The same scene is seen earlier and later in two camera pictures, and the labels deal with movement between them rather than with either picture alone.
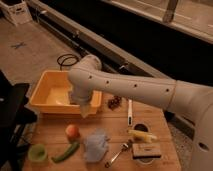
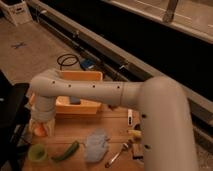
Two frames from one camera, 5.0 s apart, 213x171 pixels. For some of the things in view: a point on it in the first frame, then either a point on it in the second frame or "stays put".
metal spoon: (124, 147) stays put
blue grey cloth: (96, 145) stays put
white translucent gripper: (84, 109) to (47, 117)
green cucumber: (70, 151) stays put
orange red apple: (72, 132) to (39, 131)
